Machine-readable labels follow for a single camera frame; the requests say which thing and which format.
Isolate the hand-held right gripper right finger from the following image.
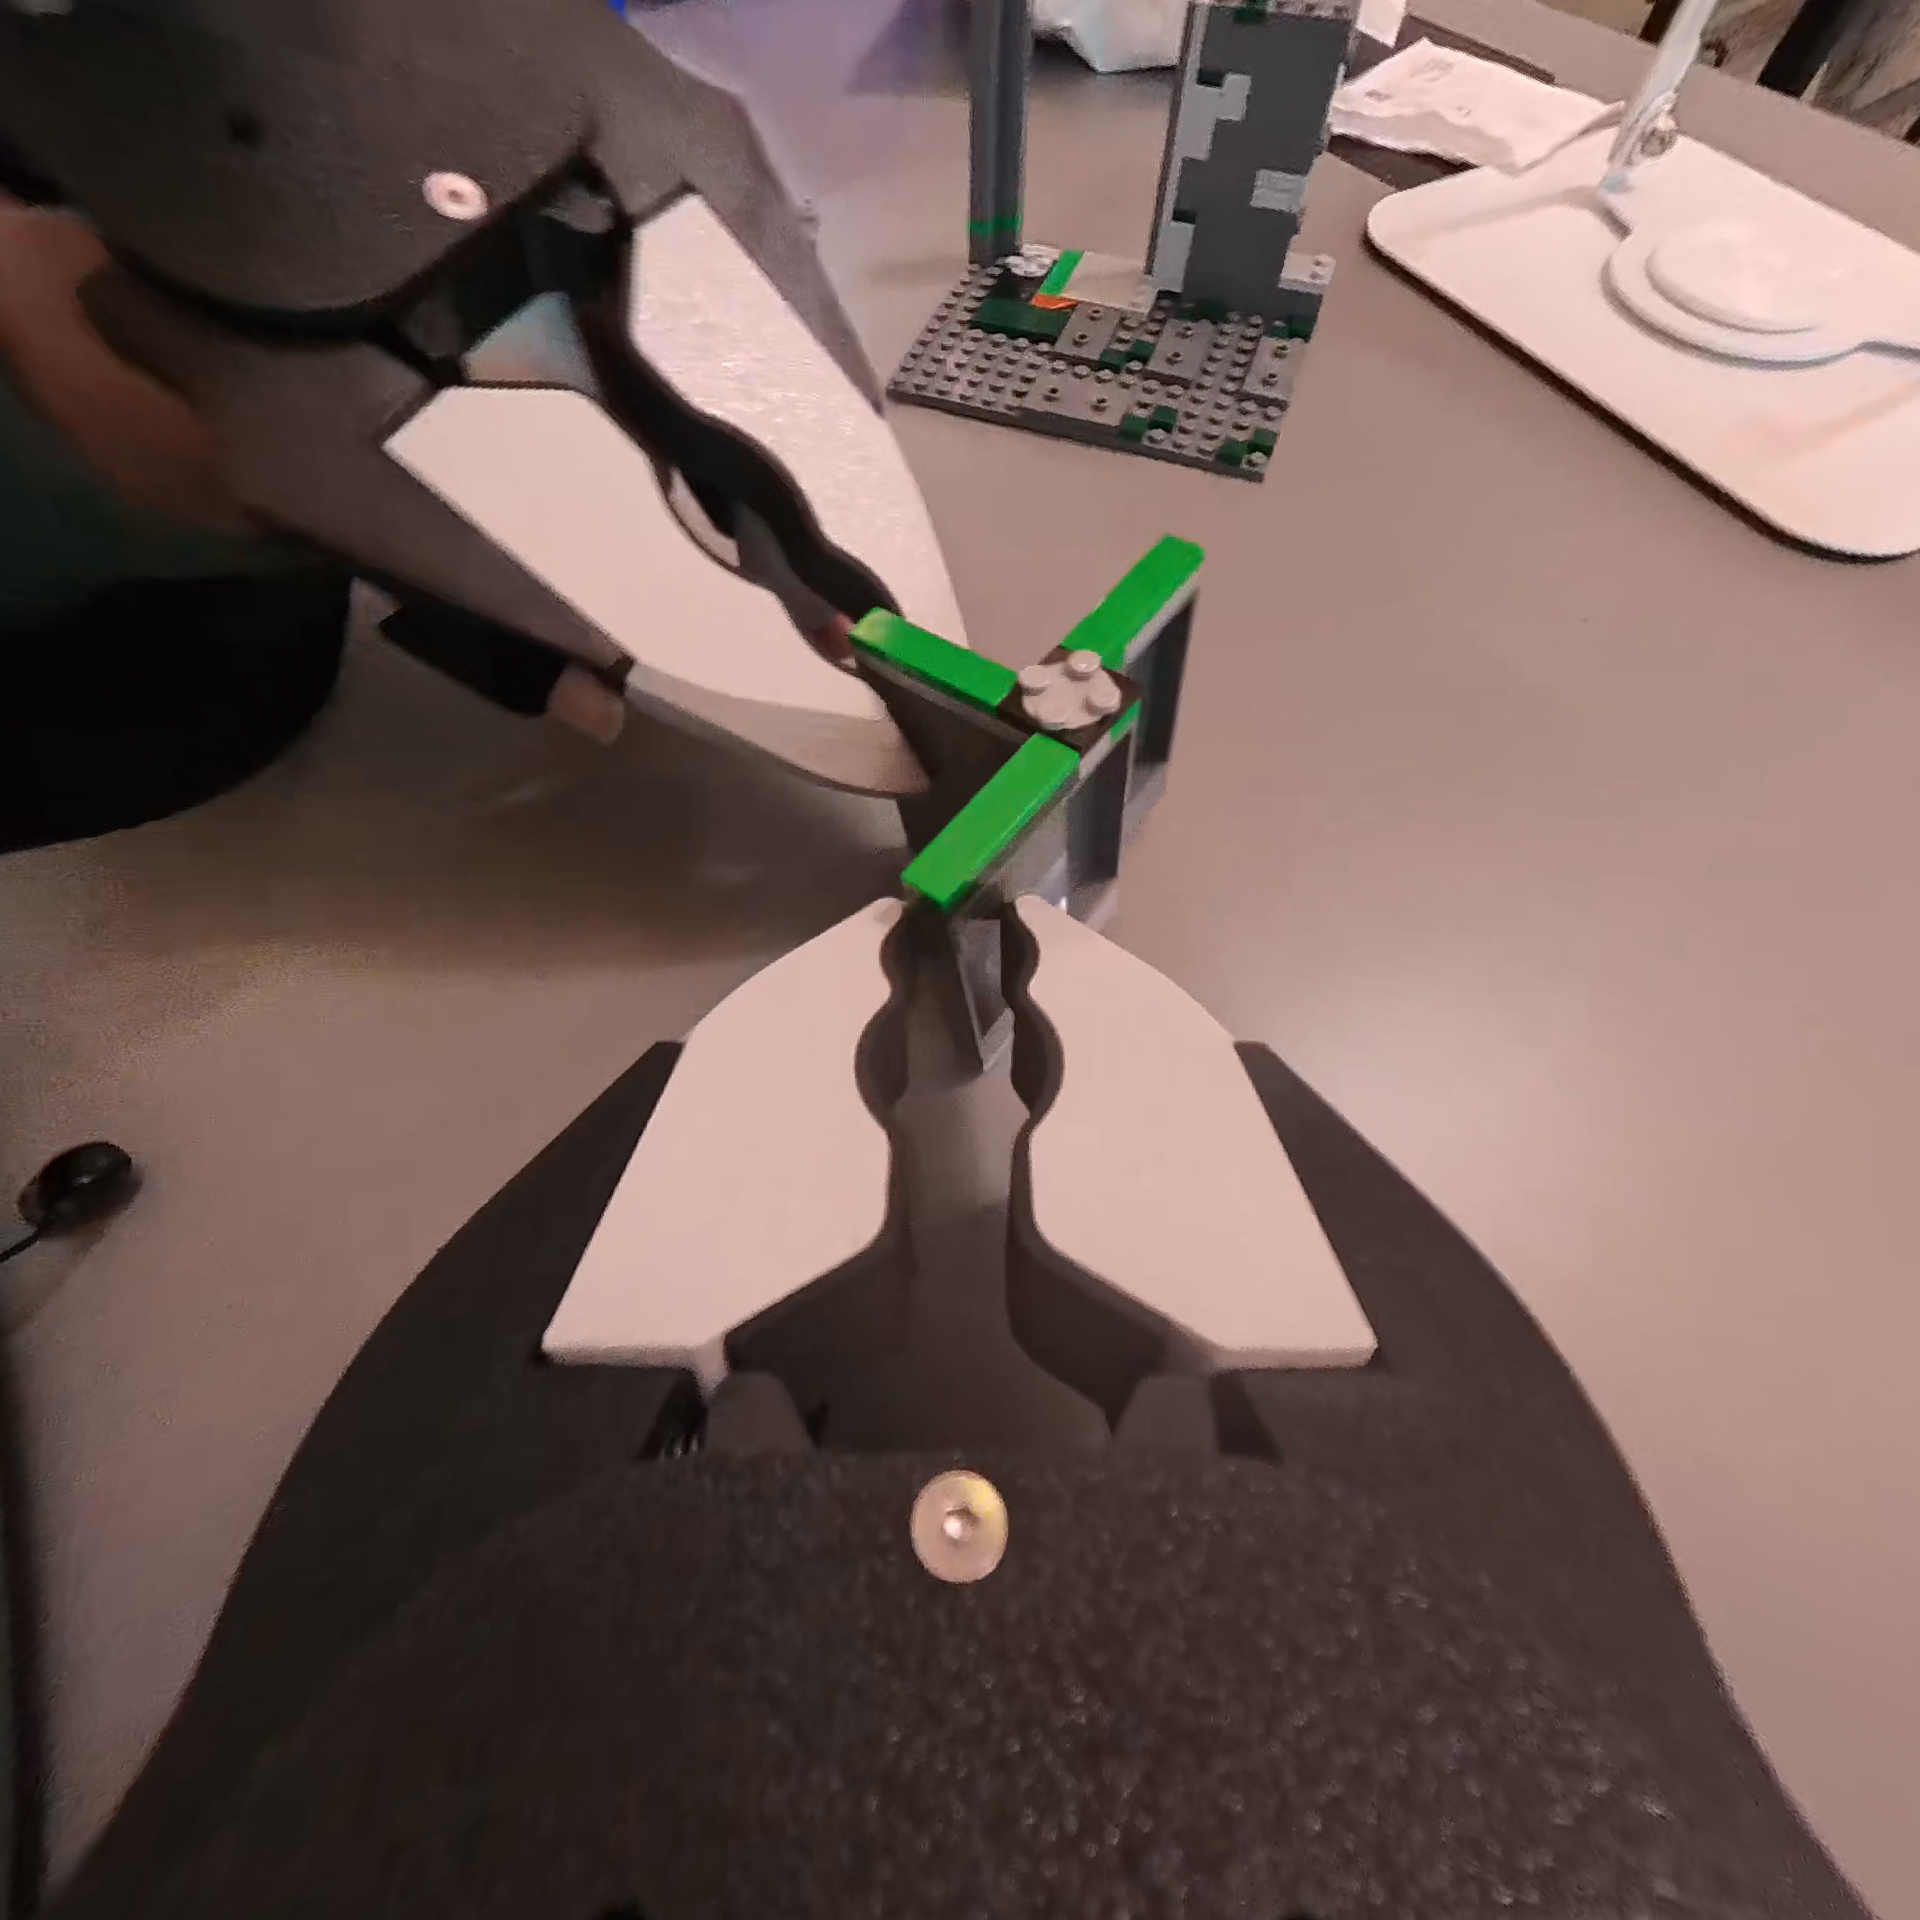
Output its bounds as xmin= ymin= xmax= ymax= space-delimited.
xmin=1009 ymin=895 xmax=1382 ymax=1420

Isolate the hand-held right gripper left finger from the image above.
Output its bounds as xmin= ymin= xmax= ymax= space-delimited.
xmin=539 ymin=895 xmax=909 ymax=1379

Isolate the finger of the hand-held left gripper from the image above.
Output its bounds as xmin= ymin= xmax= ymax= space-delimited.
xmin=577 ymin=182 xmax=973 ymax=663
xmin=382 ymin=359 xmax=934 ymax=797

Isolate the grey brick baseplate build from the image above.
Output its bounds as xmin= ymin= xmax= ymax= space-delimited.
xmin=887 ymin=0 xmax=1365 ymax=485

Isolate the grey green brick wall assembly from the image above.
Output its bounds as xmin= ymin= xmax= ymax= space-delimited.
xmin=849 ymin=538 xmax=1207 ymax=1074

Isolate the person's left hand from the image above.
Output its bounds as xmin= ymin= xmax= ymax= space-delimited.
xmin=0 ymin=194 xmax=250 ymax=531

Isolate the person's black clothed lap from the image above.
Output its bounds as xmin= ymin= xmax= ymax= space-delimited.
xmin=0 ymin=575 xmax=358 ymax=855

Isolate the small black round device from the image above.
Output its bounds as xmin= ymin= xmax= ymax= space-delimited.
xmin=0 ymin=1141 xmax=145 ymax=1268

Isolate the printed white paper leaflet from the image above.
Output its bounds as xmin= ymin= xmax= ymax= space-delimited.
xmin=1327 ymin=42 xmax=1606 ymax=166

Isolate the white book stand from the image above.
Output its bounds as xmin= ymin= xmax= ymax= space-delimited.
xmin=1365 ymin=0 xmax=1920 ymax=565

